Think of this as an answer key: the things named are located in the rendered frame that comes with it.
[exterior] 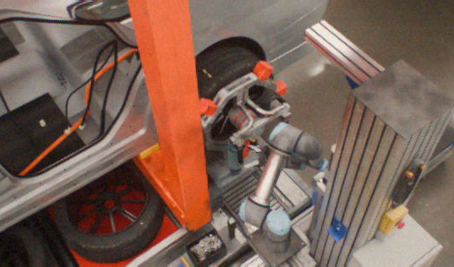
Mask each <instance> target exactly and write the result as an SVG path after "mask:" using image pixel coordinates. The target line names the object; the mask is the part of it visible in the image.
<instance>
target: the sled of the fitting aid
mask: <svg viewBox="0 0 454 267"><path fill-rule="evenodd" d="M257 169H259V167H258V166H256V167H255V168H254V170H253V171H256V170H257ZM253 171H250V169H249V168H244V167H243V170H242V171H241V172H240V173H239V174H238V175H233V174H232V175H231V176H229V177H227V178H226V179H225V180H222V181H221V182H220V183H218V184H217V186H218V187H219V189H221V190H222V192H223V191H224V190H226V189H228V188H230V186H232V185H234V184H235V183H237V182H238V181H239V180H242V179H243V178H244V177H246V176H247V175H249V174H250V173H251V172H253Z"/></svg>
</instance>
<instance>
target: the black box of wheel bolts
mask: <svg viewBox="0 0 454 267"><path fill-rule="evenodd" d="M185 247H186V249H187V255H188V256H189V258H190V259H191V260H192V264H194V267H208V266H210V265H211V264H213V263H215V262H216V261H218V260H219V259H221V258H224V257H225V256H227V246H226V245H225V243H224V242H223V241H222V239H221V237H220V235H219V234H218V233H217V232H216V228H213V229H212V230H211V231H209V232H207V233H205V234H203V235H202V236H201V237H198V238H196V239H194V240H193V241H192V242H190V243H187V244H186V245H185Z"/></svg>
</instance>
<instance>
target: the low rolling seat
mask: <svg viewBox="0 0 454 267"><path fill-rule="evenodd" d="M452 152H454V128H451V127H450V125H448V124H447V126H446V128H445V131H444V133H443V134H442V135H441V137H440V139H439V143H438V144H437V145H436V147H435V149H434V152H433V154H432V156H431V157H430V158H429V162H428V163H427V165H426V167H425V168H424V171H423V173H422V175H421V177H420V178H419V182H424V179H425V176H424V175H426V174H427V173H428V172H430V171H431V170H433V169H434V168H435V167H437V166H438V165H440V166H443V165H444V163H445V159H446V158H447V157H449V156H450V155H451V154H452Z"/></svg>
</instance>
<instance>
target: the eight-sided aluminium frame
mask: <svg viewBox="0 0 454 267"><path fill-rule="evenodd" d="M254 84H257V85H260V86H263V87H265V89H266V90H268V89H272V90H274V91H277V84H276V83H275V82H274V81H273V80H272V79H269V78H268V80H260V79H259V77H258V76H257V75H255V74H254V73H250V74H247V75H245V76H244V77H242V78H241V79H240V80H237V81H235V82H234V83H232V84H230V85H228V86H227V87H226V88H223V89H222V90H220V91H219V92H218V93H217V94H216V98H215V99H214V100H213V102H214V104H216V106H217V107H218V109H216V112H215V113H214V114H213V116H212V117H207V116H202V117H201V122H202V136H203V142H204V147H206V149H207V150H218V151H228V148H227V147H228V145H229V144H230V142H229V138H228V139H226V140H224V141H223V140H216V139H211V124H212V123H213V122H214V121H215V119H216V117H217V116H218V114H219V113H220V112H221V109H223V107H224V106H225V105H226V103H227V102H228V101H229V100H230V99H232V98H233V97H234V96H235V95H238V94H240V93H241V92H243V91H244V90H246V89H249V87H251V86H253V85H254ZM236 87H237V88H236ZM235 88H236V89H235ZM275 108H276V100H274V101H273V102H271V103H268V104H264V105H263V107H262V108H261V109H263V110H264V111H266V110H267V111H271V110H273V109H275ZM257 116H258V117H259V118H260V119H261V118H264V117H266V115H263V114H261V113H257ZM262 116H263V117H262Z"/></svg>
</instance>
